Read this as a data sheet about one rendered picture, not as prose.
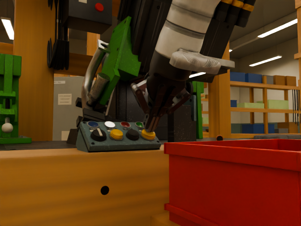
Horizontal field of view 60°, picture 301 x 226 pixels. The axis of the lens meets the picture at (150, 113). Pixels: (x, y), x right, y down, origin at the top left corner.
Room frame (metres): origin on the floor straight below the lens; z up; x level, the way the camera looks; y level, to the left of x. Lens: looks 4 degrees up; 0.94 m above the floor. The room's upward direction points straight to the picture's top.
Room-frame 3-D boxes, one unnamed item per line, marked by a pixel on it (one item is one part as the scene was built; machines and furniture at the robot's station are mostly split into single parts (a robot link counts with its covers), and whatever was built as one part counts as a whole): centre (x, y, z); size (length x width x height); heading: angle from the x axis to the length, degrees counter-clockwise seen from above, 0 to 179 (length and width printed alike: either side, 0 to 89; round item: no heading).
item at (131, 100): (1.06, 0.03, 1.07); 0.30 x 0.18 x 0.34; 120
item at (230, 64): (0.84, -0.07, 1.11); 0.39 x 0.16 x 0.03; 30
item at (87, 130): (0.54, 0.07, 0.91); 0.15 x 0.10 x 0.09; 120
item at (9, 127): (0.73, 0.40, 0.96); 0.06 x 0.03 x 0.06; 30
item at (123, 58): (0.80, 0.09, 1.17); 0.13 x 0.12 x 0.20; 120
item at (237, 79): (6.27, -2.61, 1.14); 2.45 x 0.55 x 2.28; 111
